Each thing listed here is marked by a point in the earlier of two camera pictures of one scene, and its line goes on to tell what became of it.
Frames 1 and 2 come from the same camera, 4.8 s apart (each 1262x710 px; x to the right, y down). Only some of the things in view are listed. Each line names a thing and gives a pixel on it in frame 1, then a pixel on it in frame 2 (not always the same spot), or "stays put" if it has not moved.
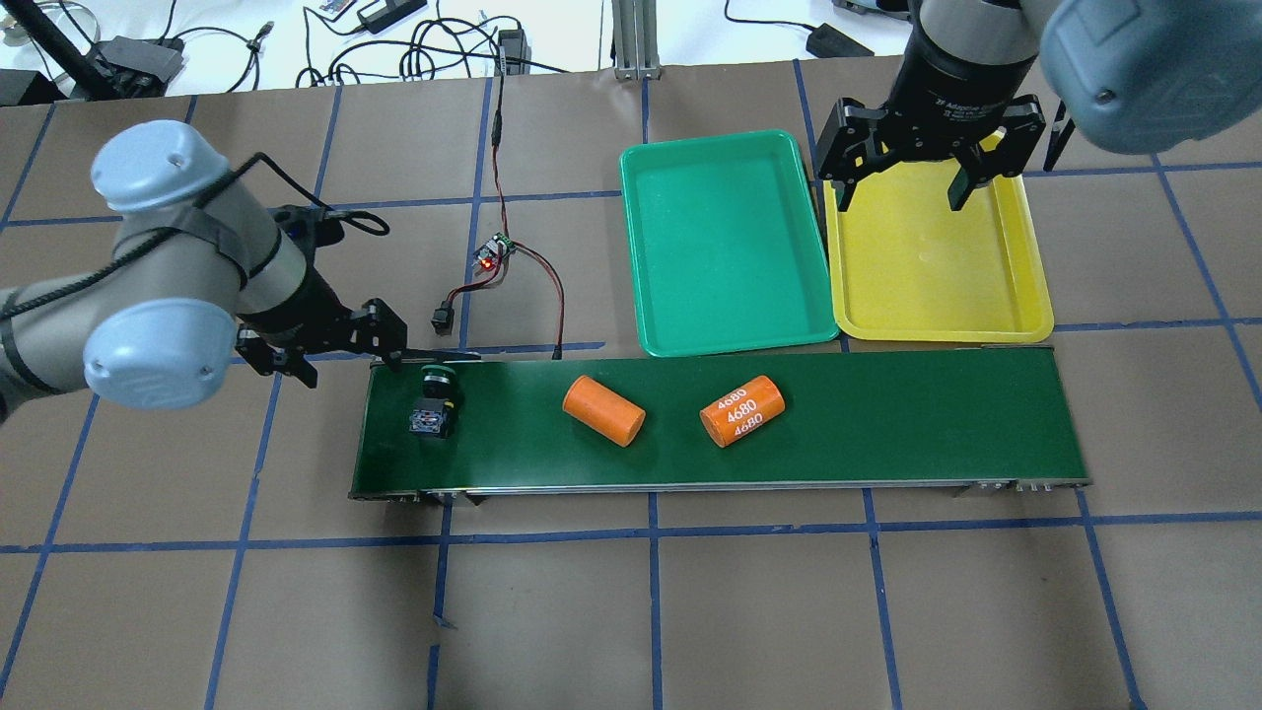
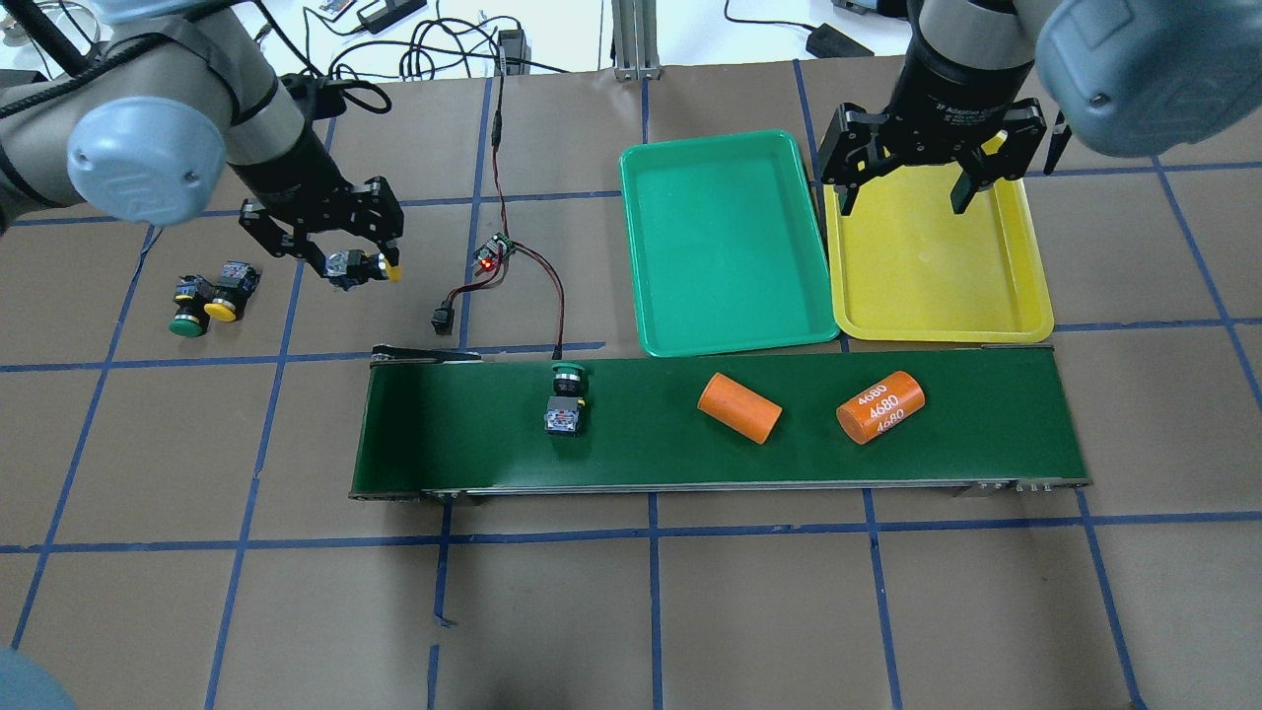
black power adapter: x=827 y=42 stays put
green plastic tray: x=726 y=244 stays put
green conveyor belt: x=937 y=423 stays put
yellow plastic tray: x=906 y=267 stays put
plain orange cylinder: x=602 y=410 -> x=742 y=409
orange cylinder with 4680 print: x=734 y=417 -> x=879 y=407
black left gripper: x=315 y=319 -> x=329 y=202
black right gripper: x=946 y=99 stays put
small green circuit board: x=495 y=249 stays put
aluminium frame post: x=635 y=29 stays put
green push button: x=433 y=413 -> x=563 y=410
